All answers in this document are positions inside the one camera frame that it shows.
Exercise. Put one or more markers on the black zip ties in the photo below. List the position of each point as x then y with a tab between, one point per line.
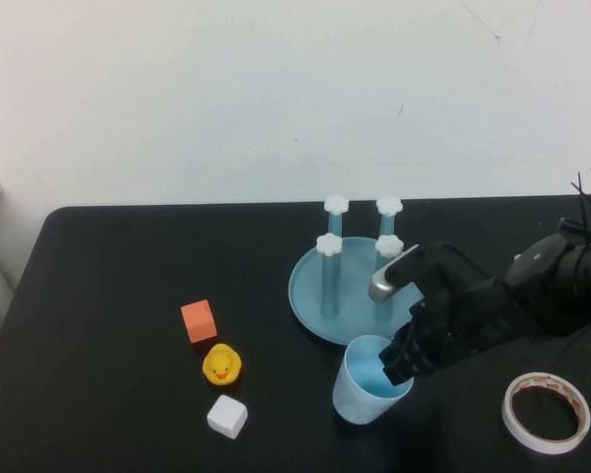
587	212

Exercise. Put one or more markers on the orange foam cube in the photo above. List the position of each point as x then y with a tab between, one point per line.
199	325

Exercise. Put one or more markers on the white foam cube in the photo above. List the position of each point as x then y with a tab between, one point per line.
226	418

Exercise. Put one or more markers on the blue cup stand white caps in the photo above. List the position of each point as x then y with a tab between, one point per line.
312	290

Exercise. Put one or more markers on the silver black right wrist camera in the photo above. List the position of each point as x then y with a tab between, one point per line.
381	288

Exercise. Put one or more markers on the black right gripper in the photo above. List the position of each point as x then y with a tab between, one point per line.
468	310

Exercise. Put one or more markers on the light blue plastic cup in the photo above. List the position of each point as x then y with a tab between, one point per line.
354	401

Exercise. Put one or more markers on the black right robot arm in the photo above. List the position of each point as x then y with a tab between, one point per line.
566	290

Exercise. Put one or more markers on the white double-sided tape roll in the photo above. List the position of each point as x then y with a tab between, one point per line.
508	419

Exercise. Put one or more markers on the yellow rubber duck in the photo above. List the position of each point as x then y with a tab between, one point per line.
221	367

